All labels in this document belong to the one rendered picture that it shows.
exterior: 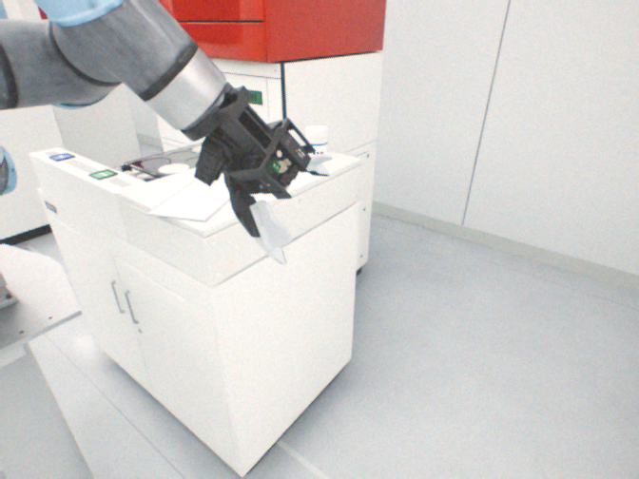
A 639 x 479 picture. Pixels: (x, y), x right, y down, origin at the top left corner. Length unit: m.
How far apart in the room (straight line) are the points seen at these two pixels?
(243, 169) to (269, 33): 1.00
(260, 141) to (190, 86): 0.09
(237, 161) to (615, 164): 2.33
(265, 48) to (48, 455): 1.30
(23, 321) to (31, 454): 0.44
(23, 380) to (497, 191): 2.48
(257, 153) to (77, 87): 0.18
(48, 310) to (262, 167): 0.68
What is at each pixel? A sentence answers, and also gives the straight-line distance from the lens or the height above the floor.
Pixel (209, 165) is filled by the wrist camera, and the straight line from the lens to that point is 0.49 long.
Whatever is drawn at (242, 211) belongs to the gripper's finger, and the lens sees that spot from 0.46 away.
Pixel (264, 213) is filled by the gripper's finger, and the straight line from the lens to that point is 0.46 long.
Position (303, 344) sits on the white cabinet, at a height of 0.41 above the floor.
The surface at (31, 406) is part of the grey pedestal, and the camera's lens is 1.23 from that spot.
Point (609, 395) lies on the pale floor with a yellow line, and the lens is 2.09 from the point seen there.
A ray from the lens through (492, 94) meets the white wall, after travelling 2.63.
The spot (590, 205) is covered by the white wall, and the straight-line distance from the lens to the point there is 2.68.
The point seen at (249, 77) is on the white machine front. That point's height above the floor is 1.17.
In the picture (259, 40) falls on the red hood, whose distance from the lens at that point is 1.41.
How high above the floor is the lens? 1.34
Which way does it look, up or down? 29 degrees down
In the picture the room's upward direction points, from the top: straight up
